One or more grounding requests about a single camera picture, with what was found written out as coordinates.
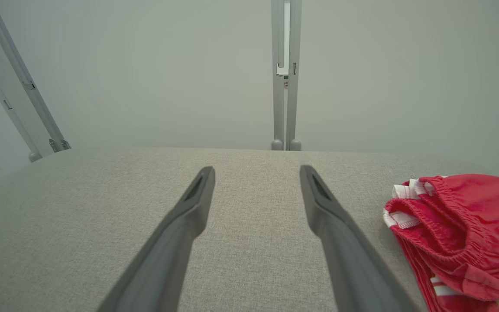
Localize grey metal rack frame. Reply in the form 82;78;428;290
0;0;71;163

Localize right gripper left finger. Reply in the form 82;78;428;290
97;166;216;312

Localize grey partition post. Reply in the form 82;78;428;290
285;0;302;151
271;0;285;151

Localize red shorts white trim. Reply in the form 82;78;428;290
386;174;499;306

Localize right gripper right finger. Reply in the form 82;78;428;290
299;165;419;312

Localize red jersey white sleeves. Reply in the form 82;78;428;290
382;177;499;312

